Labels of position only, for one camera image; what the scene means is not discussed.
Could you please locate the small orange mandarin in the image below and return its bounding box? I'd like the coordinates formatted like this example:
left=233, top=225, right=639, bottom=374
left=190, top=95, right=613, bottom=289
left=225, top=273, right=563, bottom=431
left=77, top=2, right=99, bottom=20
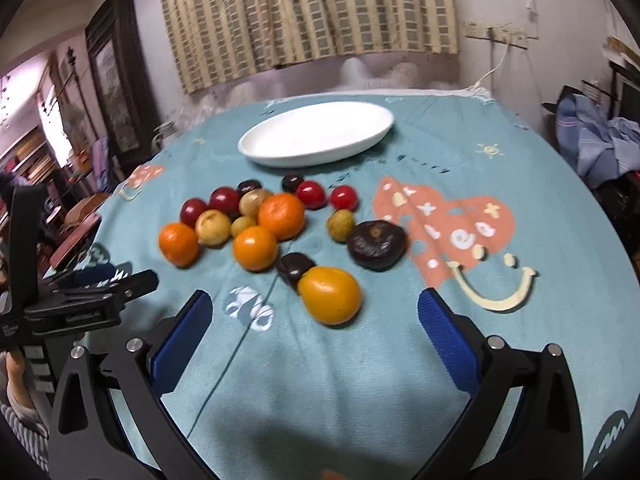
left=157, top=222, right=200, bottom=268

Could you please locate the large yellow loquat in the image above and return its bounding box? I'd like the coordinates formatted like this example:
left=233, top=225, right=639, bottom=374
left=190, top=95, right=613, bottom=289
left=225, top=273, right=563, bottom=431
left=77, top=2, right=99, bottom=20
left=195, top=209, right=231, bottom=247

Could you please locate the small yellow green fruit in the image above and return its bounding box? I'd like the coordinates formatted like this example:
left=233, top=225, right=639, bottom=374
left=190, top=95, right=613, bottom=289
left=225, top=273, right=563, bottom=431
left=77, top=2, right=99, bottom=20
left=230, top=216, right=257, bottom=238

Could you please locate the brownish yellow round fruit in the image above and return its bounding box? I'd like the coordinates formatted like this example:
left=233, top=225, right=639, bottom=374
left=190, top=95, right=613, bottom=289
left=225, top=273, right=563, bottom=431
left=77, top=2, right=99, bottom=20
left=239, top=188, right=272, bottom=218

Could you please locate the dark plum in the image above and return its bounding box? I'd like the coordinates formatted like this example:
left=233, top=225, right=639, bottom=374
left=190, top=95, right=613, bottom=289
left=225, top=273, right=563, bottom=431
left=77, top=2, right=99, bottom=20
left=281, top=172, right=305, bottom=194
left=236, top=179, right=262, bottom=196
left=277, top=252, right=317, bottom=290

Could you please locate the large orange mandarin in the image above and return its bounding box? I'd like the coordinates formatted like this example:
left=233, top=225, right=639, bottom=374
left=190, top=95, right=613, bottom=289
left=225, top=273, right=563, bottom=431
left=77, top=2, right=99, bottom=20
left=257, top=193, right=306, bottom=242

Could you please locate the yellow orange persimmon fruit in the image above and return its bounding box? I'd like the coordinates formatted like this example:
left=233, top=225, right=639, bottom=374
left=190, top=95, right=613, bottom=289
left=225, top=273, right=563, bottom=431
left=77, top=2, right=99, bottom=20
left=297, top=266, right=362, bottom=326

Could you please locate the red cherry tomato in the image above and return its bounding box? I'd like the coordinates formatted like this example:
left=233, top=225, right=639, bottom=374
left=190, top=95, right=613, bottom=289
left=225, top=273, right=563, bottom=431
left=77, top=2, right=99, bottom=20
left=330, top=185, right=359, bottom=211
left=295, top=180, right=326, bottom=210

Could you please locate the large dark wrinkled fruit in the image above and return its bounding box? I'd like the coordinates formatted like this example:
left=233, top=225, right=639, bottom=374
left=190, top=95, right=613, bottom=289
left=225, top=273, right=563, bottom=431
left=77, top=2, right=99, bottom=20
left=347, top=220, right=408, bottom=271

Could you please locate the person's left hand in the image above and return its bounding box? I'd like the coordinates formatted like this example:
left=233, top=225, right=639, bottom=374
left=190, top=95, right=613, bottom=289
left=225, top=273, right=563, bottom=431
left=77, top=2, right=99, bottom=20
left=1, top=348, right=38, bottom=422

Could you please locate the wooden bookshelf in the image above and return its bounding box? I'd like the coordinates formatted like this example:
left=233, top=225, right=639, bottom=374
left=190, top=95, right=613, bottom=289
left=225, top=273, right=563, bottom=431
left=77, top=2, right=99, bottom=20
left=1, top=126, right=58, bottom=184

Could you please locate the teal printed tablecloth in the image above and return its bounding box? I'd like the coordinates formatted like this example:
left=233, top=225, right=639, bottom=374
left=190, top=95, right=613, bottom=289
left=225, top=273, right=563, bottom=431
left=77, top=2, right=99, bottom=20
left=84, top=96, right=639, bottom=479

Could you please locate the dark framed picture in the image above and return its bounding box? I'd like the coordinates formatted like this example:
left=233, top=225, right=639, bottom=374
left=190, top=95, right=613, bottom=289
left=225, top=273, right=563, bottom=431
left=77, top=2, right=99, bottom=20
left=85, top=0, right=160, bottom=171

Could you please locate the white oval plate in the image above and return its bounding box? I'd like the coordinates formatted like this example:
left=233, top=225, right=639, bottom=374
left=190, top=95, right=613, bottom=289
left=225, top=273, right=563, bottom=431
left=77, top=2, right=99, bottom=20
left=238, top=101, right=395, bottom=169

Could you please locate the beige checked curtain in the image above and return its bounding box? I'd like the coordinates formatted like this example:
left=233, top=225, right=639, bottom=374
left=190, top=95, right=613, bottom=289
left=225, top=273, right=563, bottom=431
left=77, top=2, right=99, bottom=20
left=160, top=0, right=459, bottom=93

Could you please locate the blue clothes pile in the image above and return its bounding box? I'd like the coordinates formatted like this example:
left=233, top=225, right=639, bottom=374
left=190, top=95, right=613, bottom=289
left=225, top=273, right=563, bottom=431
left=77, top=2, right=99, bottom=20
left=555, top=94, right=640, bottom=190

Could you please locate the white power cable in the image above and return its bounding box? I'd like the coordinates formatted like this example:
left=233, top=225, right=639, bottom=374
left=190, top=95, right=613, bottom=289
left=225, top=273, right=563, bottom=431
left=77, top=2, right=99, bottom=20
left=464, top=34, right=516, bottom=97

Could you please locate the wall socket strip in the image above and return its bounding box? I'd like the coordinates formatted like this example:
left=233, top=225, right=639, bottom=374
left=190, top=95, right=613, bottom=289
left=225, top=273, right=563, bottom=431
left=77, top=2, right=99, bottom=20
left=462, top=21, right=528, bottom=50

